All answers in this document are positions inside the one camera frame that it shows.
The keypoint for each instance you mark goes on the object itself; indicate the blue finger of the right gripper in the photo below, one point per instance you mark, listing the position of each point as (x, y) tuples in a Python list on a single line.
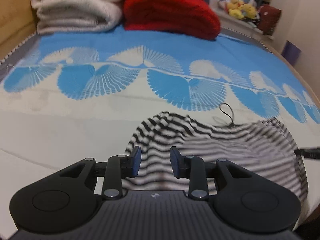
[(310, 153)]

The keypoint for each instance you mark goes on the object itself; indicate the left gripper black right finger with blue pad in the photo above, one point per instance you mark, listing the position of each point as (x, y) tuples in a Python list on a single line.
[(192, 168)]

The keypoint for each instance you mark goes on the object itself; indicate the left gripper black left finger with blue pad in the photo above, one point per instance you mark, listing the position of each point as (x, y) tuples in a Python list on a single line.
[(119, 167)]

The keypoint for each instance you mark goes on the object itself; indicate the striped white child's shirt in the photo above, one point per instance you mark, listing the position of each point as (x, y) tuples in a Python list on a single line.
[(265, 147)]

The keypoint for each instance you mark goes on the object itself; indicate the blue and cream bedspread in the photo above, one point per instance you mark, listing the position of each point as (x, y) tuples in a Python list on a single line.
[(73, 96)]

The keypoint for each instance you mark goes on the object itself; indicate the purple box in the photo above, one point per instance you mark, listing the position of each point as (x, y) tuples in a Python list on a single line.
[(291, 53)]

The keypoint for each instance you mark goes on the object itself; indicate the dark red bag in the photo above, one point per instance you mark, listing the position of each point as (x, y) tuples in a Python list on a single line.
[(269, 18)]

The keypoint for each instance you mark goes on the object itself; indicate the folded red blanket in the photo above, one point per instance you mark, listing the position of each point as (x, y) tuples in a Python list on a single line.
[(189, 17)]

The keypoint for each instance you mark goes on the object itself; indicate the yellow plush toys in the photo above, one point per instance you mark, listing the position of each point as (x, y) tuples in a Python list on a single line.
[(240, 10)]

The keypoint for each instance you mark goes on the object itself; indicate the folded cream blanket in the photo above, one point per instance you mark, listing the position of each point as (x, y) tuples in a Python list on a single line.
[(77, 15)]

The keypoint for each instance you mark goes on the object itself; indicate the wooden headboard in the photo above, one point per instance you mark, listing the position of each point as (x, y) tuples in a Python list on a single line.
[(18, 21)]

